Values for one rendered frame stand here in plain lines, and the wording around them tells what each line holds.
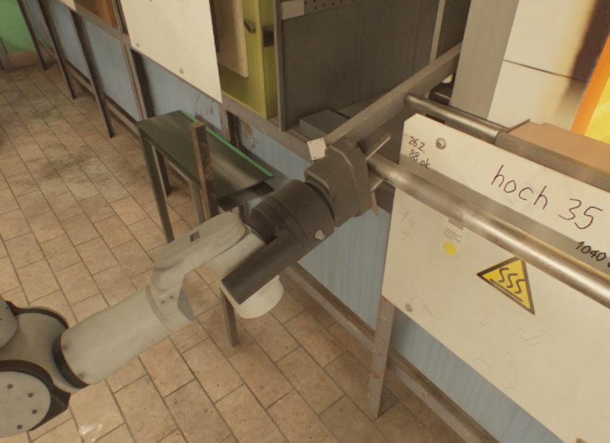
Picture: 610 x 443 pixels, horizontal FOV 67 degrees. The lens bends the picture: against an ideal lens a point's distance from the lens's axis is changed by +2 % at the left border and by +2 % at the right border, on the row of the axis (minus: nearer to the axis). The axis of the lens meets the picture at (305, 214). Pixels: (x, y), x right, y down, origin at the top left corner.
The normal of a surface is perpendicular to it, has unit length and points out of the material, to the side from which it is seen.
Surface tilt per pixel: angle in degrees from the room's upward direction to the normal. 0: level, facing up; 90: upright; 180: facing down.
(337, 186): 90
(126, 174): 0
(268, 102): 90
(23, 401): 75
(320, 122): 0
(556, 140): 0
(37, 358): 46
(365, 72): 90
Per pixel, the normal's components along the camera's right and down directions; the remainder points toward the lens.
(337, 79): 0.62, 0.47
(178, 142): -0.01, -0.79
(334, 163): -0.21, -0.67
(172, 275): 0.27, 0.29
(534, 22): -0.79, 0.38
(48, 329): 0.59, -0.80
